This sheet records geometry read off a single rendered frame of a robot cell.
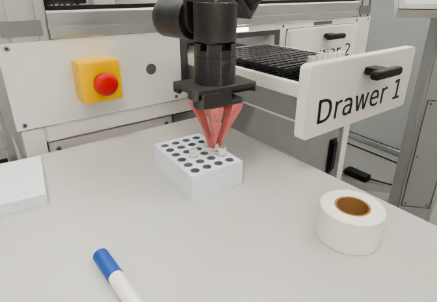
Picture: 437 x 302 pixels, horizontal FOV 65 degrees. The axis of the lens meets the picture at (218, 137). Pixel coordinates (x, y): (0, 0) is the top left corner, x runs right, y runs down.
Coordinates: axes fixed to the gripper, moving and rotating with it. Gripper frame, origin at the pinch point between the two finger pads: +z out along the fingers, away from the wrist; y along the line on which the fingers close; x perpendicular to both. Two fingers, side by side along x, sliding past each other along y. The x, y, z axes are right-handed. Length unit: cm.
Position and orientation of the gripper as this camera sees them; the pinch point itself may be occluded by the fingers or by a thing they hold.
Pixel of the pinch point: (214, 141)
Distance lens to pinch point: 51.4
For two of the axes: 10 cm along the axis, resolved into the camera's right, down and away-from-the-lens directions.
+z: -0.1, 9.2, 4.0
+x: 5.5, 3.3, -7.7
